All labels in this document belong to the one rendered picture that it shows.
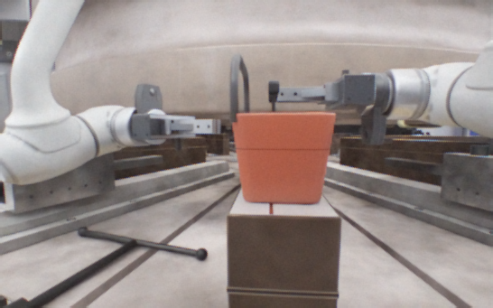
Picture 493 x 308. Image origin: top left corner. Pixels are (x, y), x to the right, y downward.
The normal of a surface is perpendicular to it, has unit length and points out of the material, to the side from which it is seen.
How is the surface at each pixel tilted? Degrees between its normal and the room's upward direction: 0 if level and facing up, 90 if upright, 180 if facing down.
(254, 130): 97
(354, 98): 90
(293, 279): 90
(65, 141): 92
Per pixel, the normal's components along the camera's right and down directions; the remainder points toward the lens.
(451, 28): 0.27, 0.10
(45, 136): 0.72, 0.11
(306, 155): -0.09, 0.22
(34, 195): 0.88, 0.04
